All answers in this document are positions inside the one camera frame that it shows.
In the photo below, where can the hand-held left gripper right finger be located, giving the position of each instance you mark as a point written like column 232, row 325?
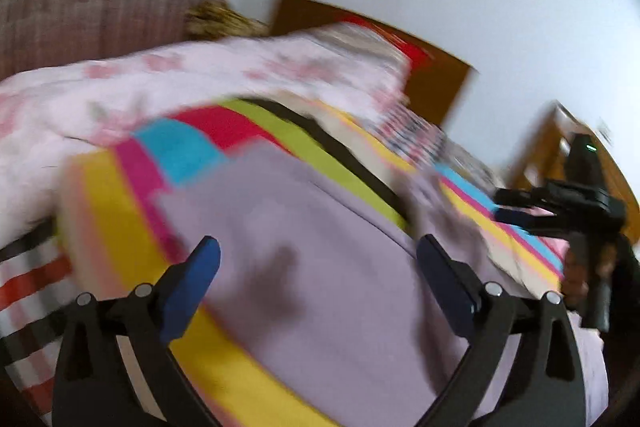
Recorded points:
column 445, row 282

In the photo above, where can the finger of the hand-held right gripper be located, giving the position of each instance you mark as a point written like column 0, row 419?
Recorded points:
column 530, row 222
column 520, row 197

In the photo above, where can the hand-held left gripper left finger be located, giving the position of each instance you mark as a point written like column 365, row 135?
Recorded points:
column 192, row 287

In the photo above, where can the lilac pants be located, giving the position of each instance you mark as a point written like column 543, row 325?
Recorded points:
column 325, row 282

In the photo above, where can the brown wooden cabinet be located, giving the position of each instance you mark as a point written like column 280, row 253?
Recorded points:
column 540, row 152

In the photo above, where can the colourful striped blanket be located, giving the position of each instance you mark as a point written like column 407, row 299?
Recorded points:
column 115, row 217

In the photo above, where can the red plaid cloth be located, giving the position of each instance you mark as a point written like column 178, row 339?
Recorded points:
column 410, row 132

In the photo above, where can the brown wooden headboard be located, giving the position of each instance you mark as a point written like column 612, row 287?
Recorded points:
column 445, row 92

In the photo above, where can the checked bed sheet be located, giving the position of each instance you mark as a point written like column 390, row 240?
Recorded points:
column 25, row 297

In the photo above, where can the pink floral quilt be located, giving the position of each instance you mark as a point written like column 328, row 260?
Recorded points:
column 200, row 72

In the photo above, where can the leopard print cloth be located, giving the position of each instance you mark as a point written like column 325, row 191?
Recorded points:
column 225, row 22

